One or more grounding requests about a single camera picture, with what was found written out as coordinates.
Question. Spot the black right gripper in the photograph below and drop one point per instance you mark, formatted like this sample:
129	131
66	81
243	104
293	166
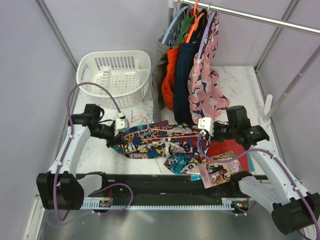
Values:
214	137

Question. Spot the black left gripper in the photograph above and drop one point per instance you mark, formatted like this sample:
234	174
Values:
116	140

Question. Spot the pink wire hanger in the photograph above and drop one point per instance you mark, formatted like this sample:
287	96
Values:
196	133

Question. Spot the comic print shorts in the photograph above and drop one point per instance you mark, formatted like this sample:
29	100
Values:
180	150

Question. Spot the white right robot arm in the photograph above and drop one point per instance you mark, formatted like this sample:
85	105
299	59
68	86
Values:
291	205

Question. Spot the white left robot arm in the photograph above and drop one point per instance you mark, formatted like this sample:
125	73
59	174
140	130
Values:
59	189

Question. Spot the pink shark print shorts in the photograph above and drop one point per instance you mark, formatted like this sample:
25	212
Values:
205	97

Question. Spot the orange shorts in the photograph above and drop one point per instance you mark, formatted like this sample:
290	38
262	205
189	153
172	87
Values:
167	88

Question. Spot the navy blue shorts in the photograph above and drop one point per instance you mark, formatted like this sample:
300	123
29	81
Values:
185	62

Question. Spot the grey shorts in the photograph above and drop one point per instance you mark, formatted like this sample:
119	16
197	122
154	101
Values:
159	71

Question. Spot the green hanger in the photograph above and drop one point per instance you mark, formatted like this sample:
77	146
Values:
187	23

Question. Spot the lilac hanger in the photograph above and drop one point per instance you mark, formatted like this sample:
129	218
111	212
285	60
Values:
205	34

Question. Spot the orange hanger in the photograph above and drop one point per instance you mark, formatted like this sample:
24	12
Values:
195	23

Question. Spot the light blue hanger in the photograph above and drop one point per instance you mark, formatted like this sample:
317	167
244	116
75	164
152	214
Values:
172	25

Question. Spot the red plastic folder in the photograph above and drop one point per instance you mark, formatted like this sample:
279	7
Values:
217	148

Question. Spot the Taming of Shrew book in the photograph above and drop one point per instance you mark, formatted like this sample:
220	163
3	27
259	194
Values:
217	173

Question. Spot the white laundry basket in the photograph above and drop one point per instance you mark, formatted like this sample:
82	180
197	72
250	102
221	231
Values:
124	73

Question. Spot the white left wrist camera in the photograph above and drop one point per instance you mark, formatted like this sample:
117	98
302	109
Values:
121	124

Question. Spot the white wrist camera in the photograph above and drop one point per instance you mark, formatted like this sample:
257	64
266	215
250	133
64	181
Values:
121	124
206	124

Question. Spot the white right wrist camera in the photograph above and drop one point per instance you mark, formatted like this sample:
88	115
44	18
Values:
206	124

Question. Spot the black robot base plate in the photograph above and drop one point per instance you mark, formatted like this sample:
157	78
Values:
174	189

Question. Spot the light blue cable duct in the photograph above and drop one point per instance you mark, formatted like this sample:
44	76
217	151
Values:
104	204

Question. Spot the metal clothes rail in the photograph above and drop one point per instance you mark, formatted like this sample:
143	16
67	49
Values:
260	19

